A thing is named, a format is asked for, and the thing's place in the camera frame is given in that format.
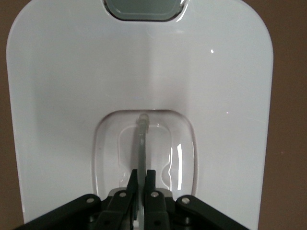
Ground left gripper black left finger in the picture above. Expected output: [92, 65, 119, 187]
[14, 169, 140, 230]

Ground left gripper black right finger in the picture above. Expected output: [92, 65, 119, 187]
[144, 169, 250, 230]

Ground white box lid grey latches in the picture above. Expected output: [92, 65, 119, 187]
[5, 0, 274, 230]

